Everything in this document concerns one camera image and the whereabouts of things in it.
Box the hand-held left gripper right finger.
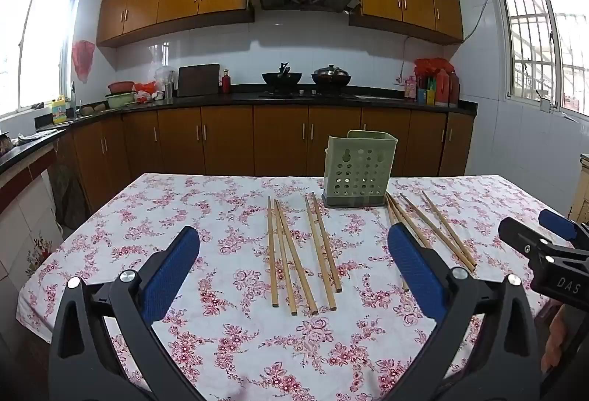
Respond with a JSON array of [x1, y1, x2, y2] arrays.
[[387, 224, 541, 401]]

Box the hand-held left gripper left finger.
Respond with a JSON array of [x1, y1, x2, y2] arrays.
[[48, 225, 208, 401]]

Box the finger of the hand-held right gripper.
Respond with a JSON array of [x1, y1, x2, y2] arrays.
[[498, 216, 556, 264], [538, 208, 579, 242]]

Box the wooden chopstick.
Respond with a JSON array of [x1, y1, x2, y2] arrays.
[[421, 190, 478, 265], [274, 199, 298, 316], [276, 200, 320, 316], [385, 197, 411, 292], [387, 193, 435, 252], [268, 197, 279, 308], [311, 192, 343, 294], [304, 197, 337, 310], [399, 193, 476, 273]]

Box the green perforated utensil holder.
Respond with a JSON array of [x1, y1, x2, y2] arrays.
[[322, 130, 399, 209]]

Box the person's right hand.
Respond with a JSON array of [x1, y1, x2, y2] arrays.
[[542, 306, 574, 376]]

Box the beige side cabinet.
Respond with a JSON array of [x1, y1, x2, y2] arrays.
[[568, 155, 589, 222]]

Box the red floral tablecloth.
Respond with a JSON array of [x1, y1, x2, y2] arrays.
[[16, 173, 574, 401]]

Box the brown base cabinets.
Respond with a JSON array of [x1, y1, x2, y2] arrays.
[[60, 104, 475, 213]]

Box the dark red sauce bottles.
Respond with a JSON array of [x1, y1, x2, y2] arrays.
[[437, 70, 460, 108]]

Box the black kitchen countertop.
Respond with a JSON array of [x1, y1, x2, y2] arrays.
[[0, 87, 478, 174]]

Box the green basin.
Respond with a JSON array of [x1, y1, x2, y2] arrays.
[[105, 92, 138, 109]]

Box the barred window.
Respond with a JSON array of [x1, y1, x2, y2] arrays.
[[487, 0, 589, 122]]

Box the red and white bags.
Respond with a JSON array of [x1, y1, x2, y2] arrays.
[[135, 81, 158, 103]]

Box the white rag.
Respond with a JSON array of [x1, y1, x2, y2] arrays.
[[17, 129, 61, 143]]

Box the dark cutting board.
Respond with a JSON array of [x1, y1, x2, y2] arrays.
[[177, 63, 221, 98]]

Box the gas stove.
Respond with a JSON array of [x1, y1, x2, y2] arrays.
[[258, 85, 356, 99]]

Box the black pot with lid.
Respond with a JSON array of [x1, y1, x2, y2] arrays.
[[311, 65, 353, 88]]

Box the black wok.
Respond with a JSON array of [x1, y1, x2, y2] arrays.
[[261, 60, 303, 87]]

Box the hanging red plastic bag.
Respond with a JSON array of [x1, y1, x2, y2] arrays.
[[71, 40, 96, 84]]

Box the plain sliding window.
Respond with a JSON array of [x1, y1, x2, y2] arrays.
[[0, 0, 84, 120]]

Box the wall cable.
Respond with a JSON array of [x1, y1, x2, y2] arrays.
[[462, 0, 500, 43]]

